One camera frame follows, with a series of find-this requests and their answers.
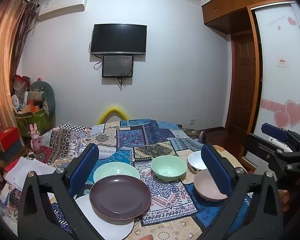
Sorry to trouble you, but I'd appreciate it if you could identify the white folded cloth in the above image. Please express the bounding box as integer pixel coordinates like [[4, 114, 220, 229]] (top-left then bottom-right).
[[4, 156, 58, 193]]

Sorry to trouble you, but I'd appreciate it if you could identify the mint green bowl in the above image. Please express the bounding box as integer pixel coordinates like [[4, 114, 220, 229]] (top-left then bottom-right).
[[150, 155, 187, 181]]

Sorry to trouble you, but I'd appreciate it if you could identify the wooden overhead cabinet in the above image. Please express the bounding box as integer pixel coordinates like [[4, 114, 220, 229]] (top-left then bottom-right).
[[201, 0, 300, 34]]

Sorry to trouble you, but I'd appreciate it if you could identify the grey plush toy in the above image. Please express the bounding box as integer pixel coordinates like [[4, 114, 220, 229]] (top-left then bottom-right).
[[29, 80, 56, 117]]

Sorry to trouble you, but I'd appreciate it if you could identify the dark purple plate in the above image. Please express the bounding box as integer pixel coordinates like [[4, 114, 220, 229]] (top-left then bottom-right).
[[89, 175, 152, 220]]

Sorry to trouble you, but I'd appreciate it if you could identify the pale pink bowl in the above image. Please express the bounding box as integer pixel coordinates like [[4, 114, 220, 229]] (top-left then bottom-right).
[[193, 169, 228, 202]]

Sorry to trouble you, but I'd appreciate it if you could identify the small black monitor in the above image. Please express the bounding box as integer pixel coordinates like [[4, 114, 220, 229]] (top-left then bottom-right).
[[102, 55, 134, 78]]

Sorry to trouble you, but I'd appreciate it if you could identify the pink bunny toy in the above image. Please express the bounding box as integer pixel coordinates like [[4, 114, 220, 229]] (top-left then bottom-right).
[[28, 124, 42, 153]]

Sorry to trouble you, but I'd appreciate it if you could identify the black wall television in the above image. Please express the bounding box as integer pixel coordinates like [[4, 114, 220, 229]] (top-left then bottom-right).
[[90, 24, 147, 55]]

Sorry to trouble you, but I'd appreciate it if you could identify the grey blue box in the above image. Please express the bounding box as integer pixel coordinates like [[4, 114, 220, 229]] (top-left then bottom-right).
[[0, 140, 24, 163]]

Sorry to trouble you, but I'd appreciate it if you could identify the round wooden board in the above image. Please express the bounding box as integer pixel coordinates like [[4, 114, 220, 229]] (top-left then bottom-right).
[[179, 145, 243, 185]]

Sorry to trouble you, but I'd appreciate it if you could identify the white air conditioner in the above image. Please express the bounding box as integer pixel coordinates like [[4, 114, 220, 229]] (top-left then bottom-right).
[[37, 0, 88, 22]]

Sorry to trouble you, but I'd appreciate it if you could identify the orange brown curtain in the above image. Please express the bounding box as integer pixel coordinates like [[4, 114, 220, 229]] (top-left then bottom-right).
[[0, 0, 39, 155]]

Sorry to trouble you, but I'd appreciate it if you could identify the red box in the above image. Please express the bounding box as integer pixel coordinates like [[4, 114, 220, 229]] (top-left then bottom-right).
[[0, 127, 20, 153]]

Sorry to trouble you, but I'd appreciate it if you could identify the white box with stickers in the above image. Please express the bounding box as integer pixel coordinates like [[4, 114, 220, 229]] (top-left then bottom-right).
[[269, 138, 293, 152]]

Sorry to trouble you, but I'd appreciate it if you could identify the white bowl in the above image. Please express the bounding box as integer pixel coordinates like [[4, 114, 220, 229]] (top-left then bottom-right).
[[187, 151, 208, 174]]

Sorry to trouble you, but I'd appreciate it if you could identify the green storage box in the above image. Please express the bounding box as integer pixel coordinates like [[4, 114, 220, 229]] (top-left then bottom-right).
[[15, 107, 53, 135]]

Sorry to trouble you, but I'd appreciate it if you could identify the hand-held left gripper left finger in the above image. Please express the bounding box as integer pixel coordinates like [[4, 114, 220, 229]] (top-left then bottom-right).
[[17, 143, 108, 240]]

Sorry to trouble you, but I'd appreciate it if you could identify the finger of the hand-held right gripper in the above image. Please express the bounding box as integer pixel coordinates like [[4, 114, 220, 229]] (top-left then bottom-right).
[[261, 123, 300, 153], [242, 133, 288, 183]]

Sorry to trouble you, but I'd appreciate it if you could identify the white heart-print sliding door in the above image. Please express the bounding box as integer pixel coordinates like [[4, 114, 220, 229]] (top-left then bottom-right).
[[250, 1, 300, 160]]

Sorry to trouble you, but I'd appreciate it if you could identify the white plate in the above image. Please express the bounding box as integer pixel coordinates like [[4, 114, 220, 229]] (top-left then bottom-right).
[[75, 194, 135, 240]]

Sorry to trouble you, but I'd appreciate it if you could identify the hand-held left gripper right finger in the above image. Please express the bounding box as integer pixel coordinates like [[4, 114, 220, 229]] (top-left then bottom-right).
[[201, 144, 284, 240]]

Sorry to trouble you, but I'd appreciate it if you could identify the brown wooden door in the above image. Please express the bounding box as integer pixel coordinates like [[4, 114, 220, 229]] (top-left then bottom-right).
[[225, 34, 257, 131]]

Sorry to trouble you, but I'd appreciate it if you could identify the mint green plate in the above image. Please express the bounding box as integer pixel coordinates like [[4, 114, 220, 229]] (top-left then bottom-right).
[[93, 162, 140, 184]]

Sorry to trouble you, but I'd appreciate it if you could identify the person's right hand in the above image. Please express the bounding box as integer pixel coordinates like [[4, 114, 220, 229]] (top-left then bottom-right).
[[277, 189, 294, 212]]

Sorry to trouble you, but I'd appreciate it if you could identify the patchwork printed blanket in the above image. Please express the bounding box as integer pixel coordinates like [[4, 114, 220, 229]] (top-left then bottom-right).
[[0, 119, 252, 240]]

